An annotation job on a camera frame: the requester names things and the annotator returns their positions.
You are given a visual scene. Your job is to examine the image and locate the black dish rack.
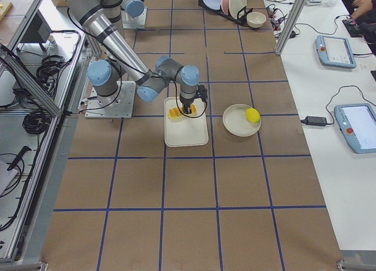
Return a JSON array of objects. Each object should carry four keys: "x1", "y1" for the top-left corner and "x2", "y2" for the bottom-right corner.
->
[{"x1": 198, "y1": 0, "x2": 253, "y2": 26}]

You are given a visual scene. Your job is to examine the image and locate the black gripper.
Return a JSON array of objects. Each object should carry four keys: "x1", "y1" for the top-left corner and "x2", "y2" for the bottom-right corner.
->
[{"x1": 179, "y1": 84, "x2": 208, "y2": 114}]

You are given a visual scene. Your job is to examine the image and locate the aluminium frame post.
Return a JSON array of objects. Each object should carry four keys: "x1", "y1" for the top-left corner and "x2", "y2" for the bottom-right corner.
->
[{"x1": 275, "y1": 0, "x2": 306, "y2": 56}]

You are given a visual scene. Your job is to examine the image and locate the yellow lemon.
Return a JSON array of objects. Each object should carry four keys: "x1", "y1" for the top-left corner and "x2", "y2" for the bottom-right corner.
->
[{"x1": 245, "y1": 108, "x2": 261, "y2": 123}]

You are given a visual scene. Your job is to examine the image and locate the black power adapter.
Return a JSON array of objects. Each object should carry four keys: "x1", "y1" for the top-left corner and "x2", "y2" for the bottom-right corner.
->
[{"x1": 301, "y1": 116, "x2": 327, "y2": 126}]

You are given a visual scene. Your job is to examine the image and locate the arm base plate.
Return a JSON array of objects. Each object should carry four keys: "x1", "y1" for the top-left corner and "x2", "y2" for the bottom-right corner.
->
[
  {"x1": 121, "y1": 7, "x2": 147, "y2": 30},
  {"x1": 85, "y1": 81, "x2": 136, "y2": 119}
]

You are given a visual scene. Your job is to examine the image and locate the person's hand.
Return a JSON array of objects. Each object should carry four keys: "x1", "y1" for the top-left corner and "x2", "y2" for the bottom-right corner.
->
[{"x1": 352, "y1": 0, "x2": 373, "y2": 10}]

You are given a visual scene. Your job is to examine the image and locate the white rectangular tray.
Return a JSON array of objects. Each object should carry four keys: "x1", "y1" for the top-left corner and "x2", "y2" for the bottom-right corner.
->
[{"x1": 164, "y1": 97, "x2": 209, "y2": 148}]

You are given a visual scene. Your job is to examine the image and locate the pink plate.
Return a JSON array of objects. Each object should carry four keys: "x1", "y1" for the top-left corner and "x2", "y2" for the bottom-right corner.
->
[{"x1": 220, "y1": 0, "x2": 236, "y2": 15}]

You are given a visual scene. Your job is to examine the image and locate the cream plate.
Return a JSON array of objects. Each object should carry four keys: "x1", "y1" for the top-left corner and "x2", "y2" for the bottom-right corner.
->
[{"x1": 229, "y1": 0, "x2": 247, "y2": 19}]

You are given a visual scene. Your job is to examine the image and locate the lower blue teach pendant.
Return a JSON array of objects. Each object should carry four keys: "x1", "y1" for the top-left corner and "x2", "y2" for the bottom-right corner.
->
[{"x1": 334, "y1": 103, "x2": 375, "y2": 154}]

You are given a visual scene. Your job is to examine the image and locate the blue teach pendant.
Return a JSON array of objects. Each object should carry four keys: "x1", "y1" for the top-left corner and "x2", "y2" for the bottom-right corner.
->
[
  {"x1": 315, "y1": 35, "x2": 357, "y2": 69},
  {"x1": 334, "y1": 103, "x2": 375, "y2": 154}
]

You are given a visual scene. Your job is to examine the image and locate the small cream bowl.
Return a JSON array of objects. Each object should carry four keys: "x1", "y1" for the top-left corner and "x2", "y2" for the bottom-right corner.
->
[{"x1": 246, "y1": 11, "x2": 267, "y2": 29}]

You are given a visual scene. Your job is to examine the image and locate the white oval bowl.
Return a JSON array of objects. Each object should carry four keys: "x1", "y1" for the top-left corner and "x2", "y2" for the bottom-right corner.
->
[{"x1": 223, "y1": 104, "x2": 261, "y2": 137}]

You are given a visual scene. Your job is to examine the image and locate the upper blue teach pendant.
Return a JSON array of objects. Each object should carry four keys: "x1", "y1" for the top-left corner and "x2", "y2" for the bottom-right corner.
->
[{"x1": 315, "y1": 35, "x2": 357, "y2": 69}]

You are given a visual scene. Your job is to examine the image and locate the sliced orange bread loaf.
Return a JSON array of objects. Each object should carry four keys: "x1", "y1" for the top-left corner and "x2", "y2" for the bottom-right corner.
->
[{"x1": 167, "y1": 104, "x2": 197, "y2": 119}]

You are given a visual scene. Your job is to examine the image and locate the coiled black cables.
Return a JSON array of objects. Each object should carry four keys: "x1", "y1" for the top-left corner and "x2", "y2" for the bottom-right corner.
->
[{"x1": 22, "y1": 109, "x2": 49, "y2": 135}]

